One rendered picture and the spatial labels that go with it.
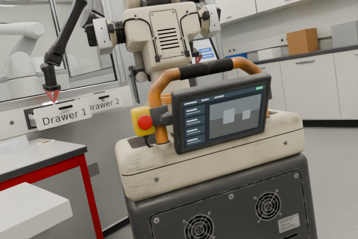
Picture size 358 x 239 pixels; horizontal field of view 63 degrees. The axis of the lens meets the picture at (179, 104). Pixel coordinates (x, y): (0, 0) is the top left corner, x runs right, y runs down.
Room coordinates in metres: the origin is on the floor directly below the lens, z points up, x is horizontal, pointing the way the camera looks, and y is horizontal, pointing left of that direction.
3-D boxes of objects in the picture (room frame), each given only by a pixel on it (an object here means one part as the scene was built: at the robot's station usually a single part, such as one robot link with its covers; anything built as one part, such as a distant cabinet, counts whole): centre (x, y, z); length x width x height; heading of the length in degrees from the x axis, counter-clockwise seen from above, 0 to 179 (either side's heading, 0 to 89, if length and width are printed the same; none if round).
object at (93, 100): (1.89, 0.48, 0.87); 0.29 x 0.02 x 0.11; 132
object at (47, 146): (1.19, 0.57, 0.78); 0.07 x 0.07 x 0.04
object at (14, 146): (1.37, 0.80, 0.78); 0.12 x 0.08 x 0.04; 53
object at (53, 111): (1.56, 0.61, 0.87); 0.29 x 0.02 x 0.11; 132
